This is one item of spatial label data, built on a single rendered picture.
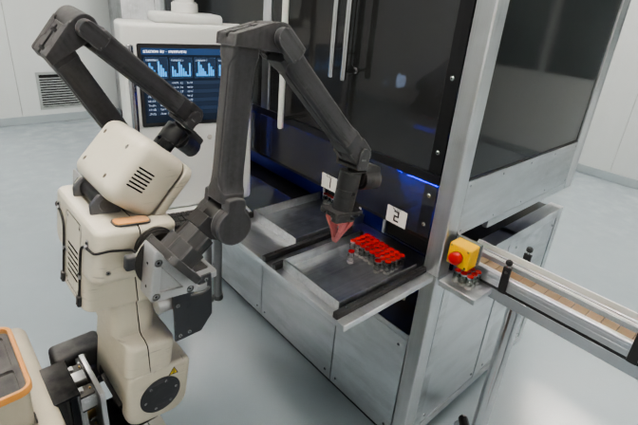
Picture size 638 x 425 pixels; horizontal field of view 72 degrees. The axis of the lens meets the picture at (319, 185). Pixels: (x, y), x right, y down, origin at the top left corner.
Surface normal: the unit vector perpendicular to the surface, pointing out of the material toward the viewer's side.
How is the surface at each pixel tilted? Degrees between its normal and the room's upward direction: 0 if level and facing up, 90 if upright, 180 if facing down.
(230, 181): 79
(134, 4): 90
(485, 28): 90
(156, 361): 90
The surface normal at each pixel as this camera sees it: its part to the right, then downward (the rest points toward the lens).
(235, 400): 0.07, -0.92
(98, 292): 0.67, 0.34
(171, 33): 0.50, 0.37
